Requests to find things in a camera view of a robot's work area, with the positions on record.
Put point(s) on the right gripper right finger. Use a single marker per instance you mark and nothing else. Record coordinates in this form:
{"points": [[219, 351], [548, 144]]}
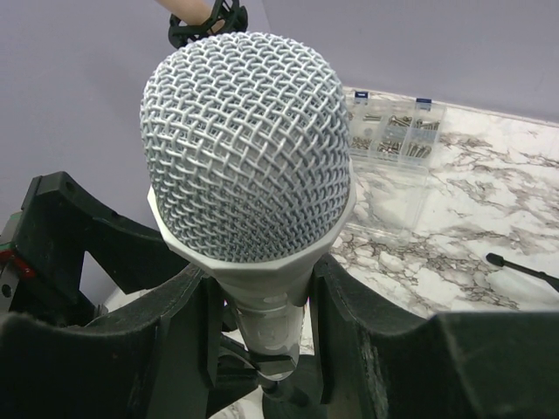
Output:
{"points": [[377, 360]]}

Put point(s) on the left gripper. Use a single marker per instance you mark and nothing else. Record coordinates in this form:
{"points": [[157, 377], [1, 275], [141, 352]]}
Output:
{"points": [[59, 223]]}

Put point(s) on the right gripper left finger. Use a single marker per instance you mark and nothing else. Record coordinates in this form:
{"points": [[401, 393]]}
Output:
{"points": [[155, 357]]}

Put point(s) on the black white-mic stand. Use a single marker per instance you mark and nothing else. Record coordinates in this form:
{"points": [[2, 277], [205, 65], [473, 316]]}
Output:
{"points": [[290, 382]]}

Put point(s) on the white microphone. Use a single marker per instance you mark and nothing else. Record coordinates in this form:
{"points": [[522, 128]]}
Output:
{"points": [[246, 138]]}

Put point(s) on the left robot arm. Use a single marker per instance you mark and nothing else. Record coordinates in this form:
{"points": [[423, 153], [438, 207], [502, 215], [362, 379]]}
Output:
{"points": [[11, 270]]}

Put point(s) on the beige microphone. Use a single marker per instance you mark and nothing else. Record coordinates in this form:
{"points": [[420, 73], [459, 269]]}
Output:
{"points": [[192, 12]]}

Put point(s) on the clear plastic screw box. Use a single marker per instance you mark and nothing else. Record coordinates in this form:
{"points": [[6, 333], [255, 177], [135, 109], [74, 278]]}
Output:
{"points": [[392, 143]]}

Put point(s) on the black tripod shock mount stand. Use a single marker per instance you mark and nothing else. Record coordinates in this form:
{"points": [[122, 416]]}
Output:
{"points": [[500, 261]]}

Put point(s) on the black tall shock mount stand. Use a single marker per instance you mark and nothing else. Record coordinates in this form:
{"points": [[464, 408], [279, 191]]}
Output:
{"points": [[226, 17]]}

